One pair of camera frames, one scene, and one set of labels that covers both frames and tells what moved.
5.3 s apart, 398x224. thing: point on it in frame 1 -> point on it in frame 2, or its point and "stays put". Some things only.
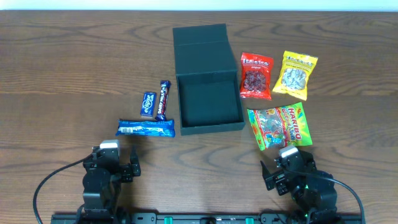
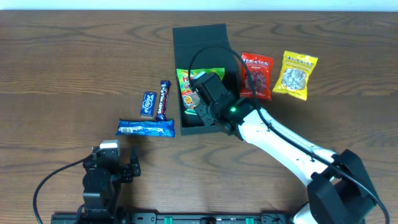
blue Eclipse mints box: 148,104 stays put
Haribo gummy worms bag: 280,126 -> 189,97
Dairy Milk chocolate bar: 163,101 stays put
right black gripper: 277,179 -> 204,113
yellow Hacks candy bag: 296,69 stays put
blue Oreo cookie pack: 159,128 stays put
